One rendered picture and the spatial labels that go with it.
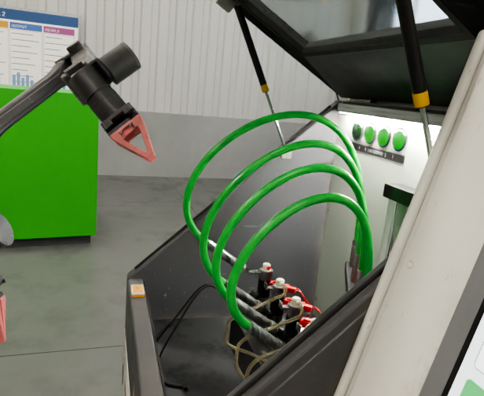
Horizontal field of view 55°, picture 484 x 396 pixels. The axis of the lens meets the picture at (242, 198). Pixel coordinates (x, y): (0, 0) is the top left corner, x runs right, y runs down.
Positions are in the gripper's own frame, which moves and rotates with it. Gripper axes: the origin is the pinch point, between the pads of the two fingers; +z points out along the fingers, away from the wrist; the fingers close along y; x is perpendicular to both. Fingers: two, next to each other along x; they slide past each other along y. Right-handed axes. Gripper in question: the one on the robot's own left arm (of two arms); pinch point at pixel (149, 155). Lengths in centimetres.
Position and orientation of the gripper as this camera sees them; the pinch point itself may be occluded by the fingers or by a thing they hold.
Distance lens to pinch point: 90.6
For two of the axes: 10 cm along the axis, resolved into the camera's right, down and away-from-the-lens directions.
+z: 6.4, 7.7, 0.6
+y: -1.2, 0.2, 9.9
